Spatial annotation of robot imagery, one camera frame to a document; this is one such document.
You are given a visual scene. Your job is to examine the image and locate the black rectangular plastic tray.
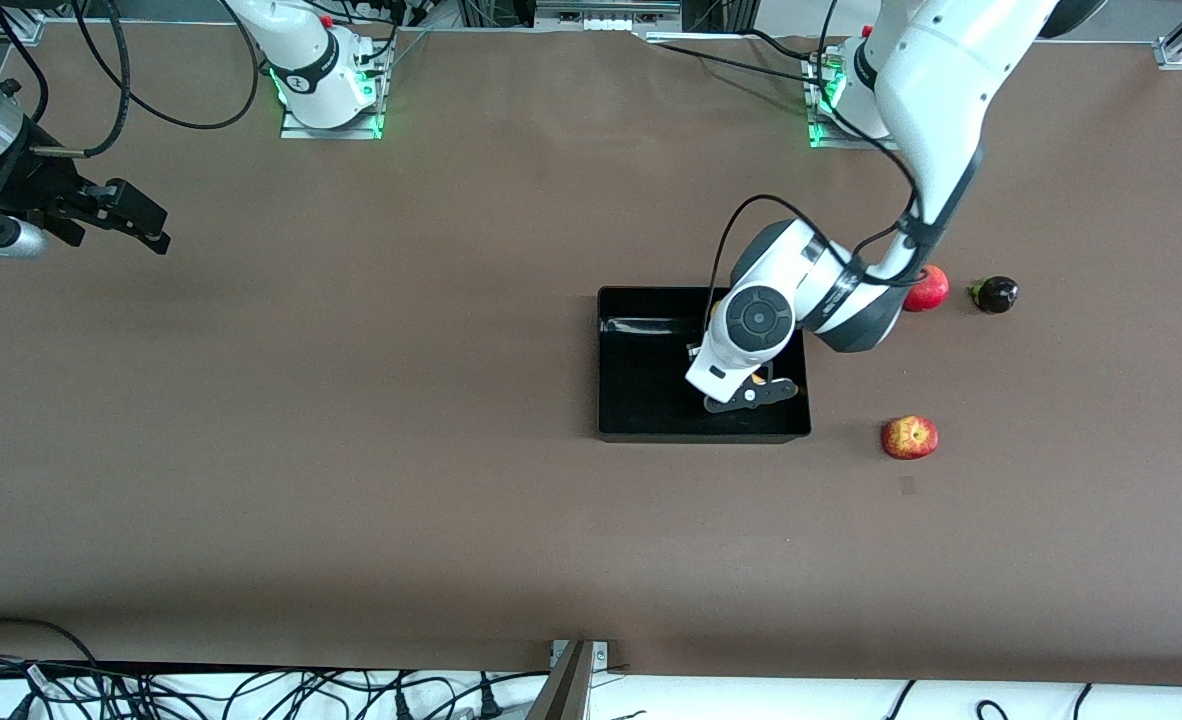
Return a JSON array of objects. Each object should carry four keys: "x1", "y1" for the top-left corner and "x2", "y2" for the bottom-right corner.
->
[{"x1": 596, "y1": 286, "x2": 813, "y2": 445}]

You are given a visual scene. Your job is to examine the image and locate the red yellow apple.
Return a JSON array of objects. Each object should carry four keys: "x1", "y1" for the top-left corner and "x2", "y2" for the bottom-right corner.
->
[{"x1": 881, "y1": 415, "x2": 940, "y2": 461}]

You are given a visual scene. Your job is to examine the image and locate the red pomegranate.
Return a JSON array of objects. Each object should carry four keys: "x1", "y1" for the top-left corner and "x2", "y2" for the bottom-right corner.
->
[{"x1": 904, "y1": 264, "x2": 951, "y2": 313}]

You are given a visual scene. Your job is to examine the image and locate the dark purple mangosteen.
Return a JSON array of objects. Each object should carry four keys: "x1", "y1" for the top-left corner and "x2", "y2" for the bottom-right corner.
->
[{"x1": 969, "y1": 276, "x2": 1020, "y2": 315}]

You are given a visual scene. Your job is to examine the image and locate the grey metal beam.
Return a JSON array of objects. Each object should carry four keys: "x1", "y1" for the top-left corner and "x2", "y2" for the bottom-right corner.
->
[{"x1": 524, "y1": 640, "x2": 594, "y2": 720}]

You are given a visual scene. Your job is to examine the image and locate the thin black looping cable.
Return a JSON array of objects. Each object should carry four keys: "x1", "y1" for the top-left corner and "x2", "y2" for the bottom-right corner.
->
[{"x1": 69, "y1": 0, "x2": 260, "y2": 132}]

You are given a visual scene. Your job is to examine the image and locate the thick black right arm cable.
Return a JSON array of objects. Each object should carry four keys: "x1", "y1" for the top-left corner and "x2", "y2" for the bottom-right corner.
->
[{"x1": 31, "y1": 0, "x2": 130, "y2": 161}]

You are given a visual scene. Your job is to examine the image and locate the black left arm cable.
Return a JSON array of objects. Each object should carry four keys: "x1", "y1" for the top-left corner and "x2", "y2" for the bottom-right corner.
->
[{"x1": 701, "y1": 0, "x2": 987, "y2": 346}]

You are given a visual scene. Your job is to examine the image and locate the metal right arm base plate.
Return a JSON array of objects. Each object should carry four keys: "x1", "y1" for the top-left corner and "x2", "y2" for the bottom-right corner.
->
[{"x1": 279, "y1": 58, "x2": 385, "y2": 141}]

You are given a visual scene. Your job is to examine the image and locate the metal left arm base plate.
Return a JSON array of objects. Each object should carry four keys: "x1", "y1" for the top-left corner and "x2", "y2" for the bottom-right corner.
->
[{"x1": 806, "y1": 52, "x2": 897, "y2": 151}]

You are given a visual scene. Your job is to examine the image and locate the black base cable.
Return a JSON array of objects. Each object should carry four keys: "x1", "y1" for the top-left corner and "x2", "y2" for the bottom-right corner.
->
[{"x1": 649, "y1": 38, "x2": 834, "y2": 89}]

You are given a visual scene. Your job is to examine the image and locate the metal corner bracket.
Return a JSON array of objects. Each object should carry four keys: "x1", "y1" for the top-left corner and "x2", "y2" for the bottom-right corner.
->
[{"x1": 550, "y1": 639, "x2": 610, "y2": 668}]

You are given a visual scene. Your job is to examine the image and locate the silver aluminium rail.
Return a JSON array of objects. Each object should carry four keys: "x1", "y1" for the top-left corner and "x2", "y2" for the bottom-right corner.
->
[{"x1": 531, "y1": 0, "x2": 687, "y2": 33}]

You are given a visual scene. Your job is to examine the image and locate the black looping floor cable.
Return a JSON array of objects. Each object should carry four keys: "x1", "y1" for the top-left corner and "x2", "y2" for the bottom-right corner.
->
[{"x1": 0, "y1": 617, "x2": 102, "y2": 669}]

